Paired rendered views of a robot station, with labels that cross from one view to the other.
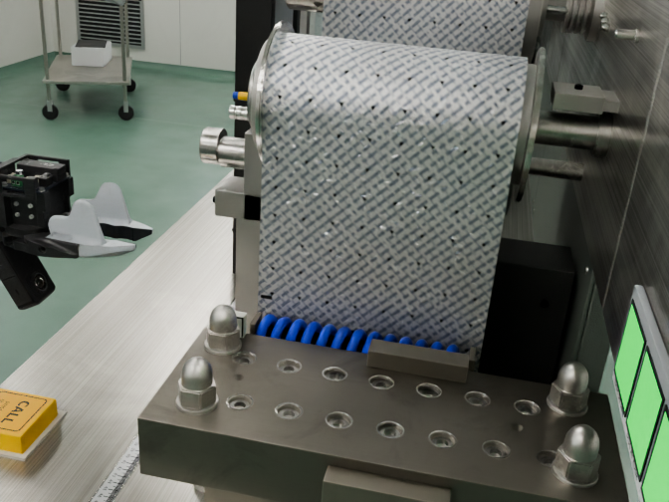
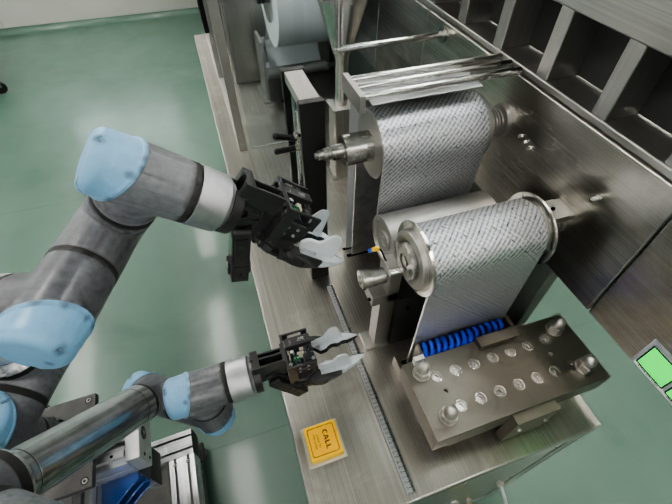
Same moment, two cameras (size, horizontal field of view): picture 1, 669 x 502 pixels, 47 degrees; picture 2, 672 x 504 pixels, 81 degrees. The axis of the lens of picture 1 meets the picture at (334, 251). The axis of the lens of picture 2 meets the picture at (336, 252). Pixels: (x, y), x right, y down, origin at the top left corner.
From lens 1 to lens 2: 71 cm
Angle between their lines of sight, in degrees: 33
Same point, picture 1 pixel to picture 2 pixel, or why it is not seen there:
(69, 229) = (332, 365)
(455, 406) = (525, 355)
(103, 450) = (370, 428)
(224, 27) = not seen: outside the picture
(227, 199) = (379, 299)
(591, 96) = (565, 216)
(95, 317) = not seen: hidden behind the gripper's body
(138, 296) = (287, 322)
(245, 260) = (383, 313)
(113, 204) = (333, 334)
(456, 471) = (554, 392)
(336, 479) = (521, 421)
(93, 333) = not seen: hidden behind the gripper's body
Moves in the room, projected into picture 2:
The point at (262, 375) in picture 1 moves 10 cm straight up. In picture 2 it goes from (452, 382) to (464, 360)
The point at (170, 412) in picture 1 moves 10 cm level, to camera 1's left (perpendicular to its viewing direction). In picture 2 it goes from (445, 430) to (402, 457)
